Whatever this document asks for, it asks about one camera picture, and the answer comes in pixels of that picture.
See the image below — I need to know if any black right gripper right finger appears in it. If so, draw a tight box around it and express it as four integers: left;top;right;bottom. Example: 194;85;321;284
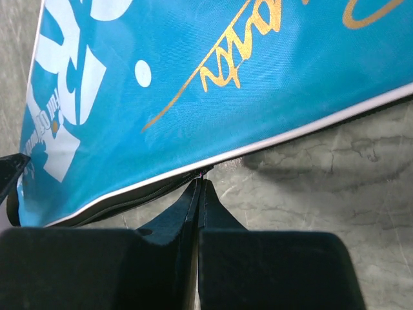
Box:
198;180;366;309

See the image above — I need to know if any blue sport racket bag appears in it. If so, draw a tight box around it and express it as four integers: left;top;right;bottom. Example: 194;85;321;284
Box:
6;1;412;227

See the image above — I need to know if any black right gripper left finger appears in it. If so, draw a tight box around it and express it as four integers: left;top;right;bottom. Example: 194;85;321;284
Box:
1;178;202;309

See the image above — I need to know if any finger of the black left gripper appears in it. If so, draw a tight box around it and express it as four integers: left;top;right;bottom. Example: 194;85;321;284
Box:
0;153;30;202

